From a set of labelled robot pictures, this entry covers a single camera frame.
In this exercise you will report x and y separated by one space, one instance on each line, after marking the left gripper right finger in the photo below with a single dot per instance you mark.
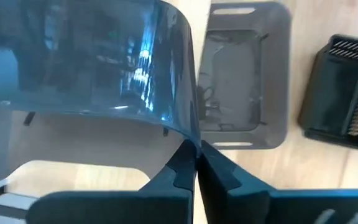
244 205

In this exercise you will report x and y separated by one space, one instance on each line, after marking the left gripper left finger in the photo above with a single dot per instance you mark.
154 205

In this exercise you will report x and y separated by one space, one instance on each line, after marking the translucent grey plastic basket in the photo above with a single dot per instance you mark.
73 62
272 77

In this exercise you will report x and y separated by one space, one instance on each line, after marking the black slotted plastic basket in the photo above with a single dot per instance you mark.
331 93

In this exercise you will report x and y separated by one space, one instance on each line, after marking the black aluminium table frame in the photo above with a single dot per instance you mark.
2 210

